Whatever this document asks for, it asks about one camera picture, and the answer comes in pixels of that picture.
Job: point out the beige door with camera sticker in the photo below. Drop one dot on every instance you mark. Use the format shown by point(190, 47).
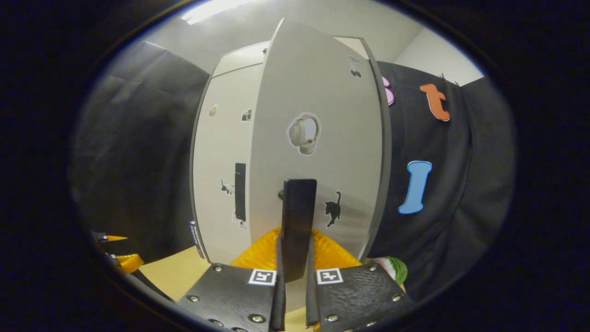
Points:
point(216, 147)

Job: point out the watermelon slice toy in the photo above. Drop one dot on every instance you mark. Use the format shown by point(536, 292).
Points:
point(397, 269)

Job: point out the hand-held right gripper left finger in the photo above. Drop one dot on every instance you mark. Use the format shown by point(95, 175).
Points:
point(279, 309)

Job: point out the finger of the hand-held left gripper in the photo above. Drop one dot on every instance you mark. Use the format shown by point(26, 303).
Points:
point(131, 262)
point(116, 238)

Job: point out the blue and white box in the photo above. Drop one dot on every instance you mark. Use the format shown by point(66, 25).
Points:
point(199, 242)

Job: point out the ceiling light panel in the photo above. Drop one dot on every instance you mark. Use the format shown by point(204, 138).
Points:
point(216, 11)

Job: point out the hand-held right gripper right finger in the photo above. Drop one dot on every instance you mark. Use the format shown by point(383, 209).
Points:
point(312, 304)

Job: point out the beige double-door shoe cabinet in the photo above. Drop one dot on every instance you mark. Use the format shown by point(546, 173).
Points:
point(385, 161)

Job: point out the beige door with headphone sticker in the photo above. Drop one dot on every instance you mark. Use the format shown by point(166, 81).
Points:
point(322, 92)

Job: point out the black backdrop cloth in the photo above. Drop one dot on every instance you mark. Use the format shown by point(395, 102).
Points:
point(138, 161)

